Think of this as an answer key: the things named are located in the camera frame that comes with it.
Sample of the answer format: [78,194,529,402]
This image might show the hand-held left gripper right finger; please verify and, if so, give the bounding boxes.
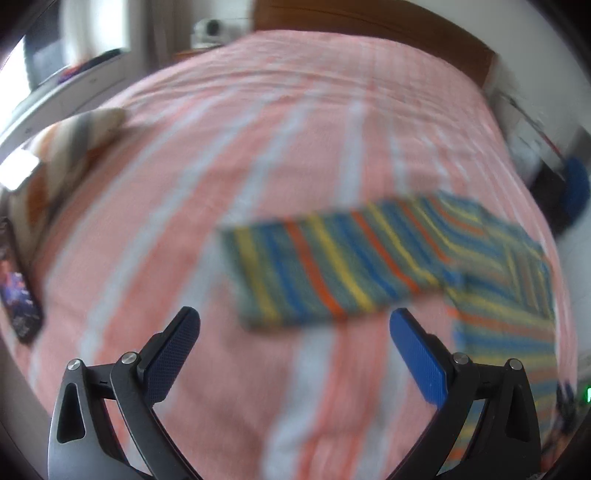
[388,308,542,480]

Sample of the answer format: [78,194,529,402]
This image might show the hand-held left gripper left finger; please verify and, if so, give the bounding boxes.
[46,305,204,480]

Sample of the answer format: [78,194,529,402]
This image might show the striped knit sweater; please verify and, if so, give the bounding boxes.
[217,191,561,476]

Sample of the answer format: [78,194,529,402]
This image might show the pink striped bedspread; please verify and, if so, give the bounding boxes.
[0,30,578,480]

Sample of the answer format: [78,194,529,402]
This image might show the smartphone with colourful screen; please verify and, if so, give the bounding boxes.
[0,217,44,344]

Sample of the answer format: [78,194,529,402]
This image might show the black bag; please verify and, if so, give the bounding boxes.
[529,166,578,237]

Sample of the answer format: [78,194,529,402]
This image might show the blue jacket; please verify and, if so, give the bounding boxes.
[561,157,591,219]

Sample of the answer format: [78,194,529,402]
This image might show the striped cushion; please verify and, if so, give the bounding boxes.
[4,107,127,259]

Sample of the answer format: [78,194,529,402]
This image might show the white appliance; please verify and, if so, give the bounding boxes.
[505,99,561,174]

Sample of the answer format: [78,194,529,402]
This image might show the red and white rod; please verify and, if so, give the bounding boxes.
[503,92,567,160]

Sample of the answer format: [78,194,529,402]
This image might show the white side cabinet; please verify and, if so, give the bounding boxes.
[0,51,153,148]

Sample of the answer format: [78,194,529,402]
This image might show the black item on cabinet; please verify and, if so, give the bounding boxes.
[60,48,126,82]

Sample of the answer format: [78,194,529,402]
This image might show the dark screen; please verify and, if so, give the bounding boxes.
[23,25,132,90]

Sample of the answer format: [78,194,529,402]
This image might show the beige curtain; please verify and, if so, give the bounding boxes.
[134,0,190,70]

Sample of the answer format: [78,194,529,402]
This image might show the wooden headboard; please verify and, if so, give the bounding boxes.
[254,0,497,88]

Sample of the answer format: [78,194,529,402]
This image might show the white security camera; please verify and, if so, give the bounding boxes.
[191,18,223,47]

